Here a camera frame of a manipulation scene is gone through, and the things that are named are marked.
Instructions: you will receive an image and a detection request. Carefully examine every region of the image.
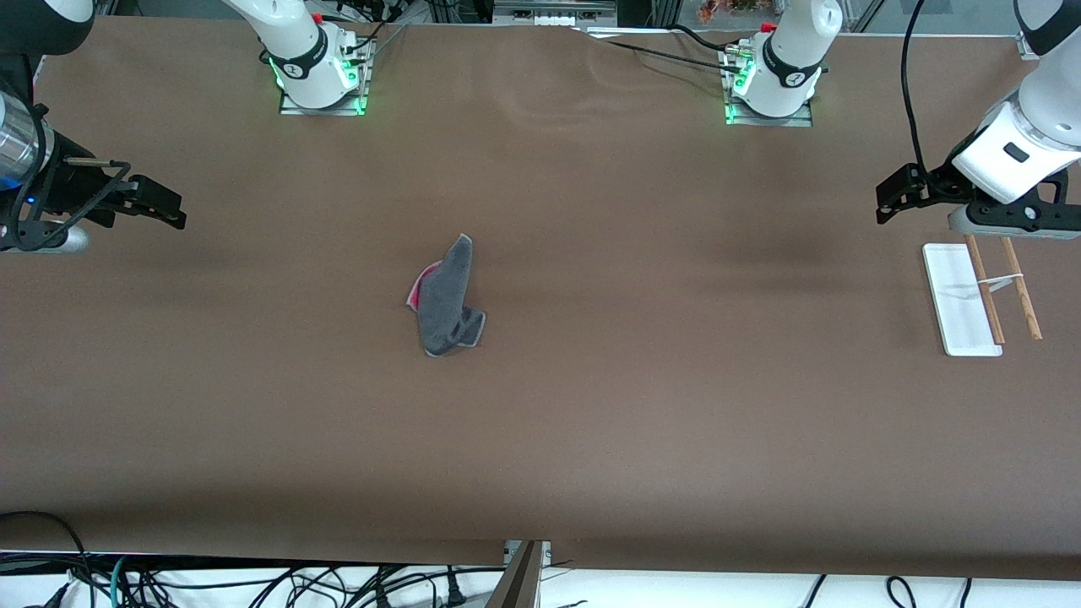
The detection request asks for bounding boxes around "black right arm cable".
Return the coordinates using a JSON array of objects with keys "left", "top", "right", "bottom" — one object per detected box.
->
[{"left": 0, "top": 100, "right": 134, "bottom": 254}]

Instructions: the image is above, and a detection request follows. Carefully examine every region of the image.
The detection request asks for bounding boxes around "grey towel with pink underside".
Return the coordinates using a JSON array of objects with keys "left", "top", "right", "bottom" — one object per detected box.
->
[{"left": 406, "top": 233, "right": 487, "bottom": 358}]

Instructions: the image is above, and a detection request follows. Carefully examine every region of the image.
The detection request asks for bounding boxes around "short black table cable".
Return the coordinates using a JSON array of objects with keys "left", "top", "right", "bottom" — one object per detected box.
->
[{"left": 671, "top": 24, "right": 740, "bottom": 56}]

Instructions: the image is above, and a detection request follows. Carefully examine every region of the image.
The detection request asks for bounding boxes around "long black table cable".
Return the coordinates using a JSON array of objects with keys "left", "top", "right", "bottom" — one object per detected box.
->
[{"left": 583, "top": 30, "right": 748, "bottom": 77}]

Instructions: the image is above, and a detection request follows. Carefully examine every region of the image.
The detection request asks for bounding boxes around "white flat strip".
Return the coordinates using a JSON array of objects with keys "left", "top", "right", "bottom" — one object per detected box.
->
[{"left": 583, "top": 27, "right": 678, "bottom": 41}]

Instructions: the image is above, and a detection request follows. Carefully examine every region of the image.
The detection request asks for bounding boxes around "orange object behind table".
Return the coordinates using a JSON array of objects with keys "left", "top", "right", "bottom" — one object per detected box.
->
[{"left": 699, "top": 0, "right": 782, "bottom": 23}]

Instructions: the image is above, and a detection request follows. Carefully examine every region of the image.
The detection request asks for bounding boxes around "grey device with white connectors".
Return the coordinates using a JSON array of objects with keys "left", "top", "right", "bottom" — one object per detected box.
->
[{"left": 494, "top": 0, "right": 617, "bottom": 27}]

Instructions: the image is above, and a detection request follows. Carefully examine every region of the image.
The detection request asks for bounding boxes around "brown table leg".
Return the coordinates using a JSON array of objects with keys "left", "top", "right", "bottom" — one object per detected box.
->
[{"left": 486, "top": 540, "right": 546, "bottom": 608}]

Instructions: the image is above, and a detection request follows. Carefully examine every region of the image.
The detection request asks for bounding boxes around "black floor cable tangle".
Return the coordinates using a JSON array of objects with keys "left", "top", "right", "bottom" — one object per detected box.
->
[{"left": 25, "top": 564, "right": 508, "bottom": 608}]

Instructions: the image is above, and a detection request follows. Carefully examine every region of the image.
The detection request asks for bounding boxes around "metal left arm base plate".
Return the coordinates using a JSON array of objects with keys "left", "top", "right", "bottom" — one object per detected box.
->
[{"left": 724, "top": 46, "right": 814, "bottom": 128}]

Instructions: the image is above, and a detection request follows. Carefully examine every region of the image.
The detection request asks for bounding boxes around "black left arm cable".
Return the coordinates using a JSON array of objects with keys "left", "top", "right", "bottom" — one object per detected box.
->
[{"left": 899, "top": 0, "right": 932, "bottom": 171}]

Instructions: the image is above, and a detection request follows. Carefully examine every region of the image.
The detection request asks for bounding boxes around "black looped floor cable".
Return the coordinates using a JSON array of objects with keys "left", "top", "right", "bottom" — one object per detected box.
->
[{"left": 0, "top": 510, "right": 90, "bottom": 584}]

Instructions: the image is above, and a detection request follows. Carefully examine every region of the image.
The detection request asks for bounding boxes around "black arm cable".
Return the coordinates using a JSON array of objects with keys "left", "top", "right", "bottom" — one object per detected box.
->
[
  {"left": 899, "top": 0, "right": 932, "bottom": 171},
  {"left": 0, "top": 100, "right": 134, "bottom": 254}
]

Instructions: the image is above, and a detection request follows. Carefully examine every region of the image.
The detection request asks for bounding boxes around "white rack base plate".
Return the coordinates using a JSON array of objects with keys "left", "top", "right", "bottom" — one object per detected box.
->
[{"left": 922, "top": 243, "right": 1003, "bottom": 357}]

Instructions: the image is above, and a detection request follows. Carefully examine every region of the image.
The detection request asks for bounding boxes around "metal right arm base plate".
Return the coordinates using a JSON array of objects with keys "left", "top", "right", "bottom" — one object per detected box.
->
[{"left": 279, "top": 38, "right": 373, "bottom": 117}]

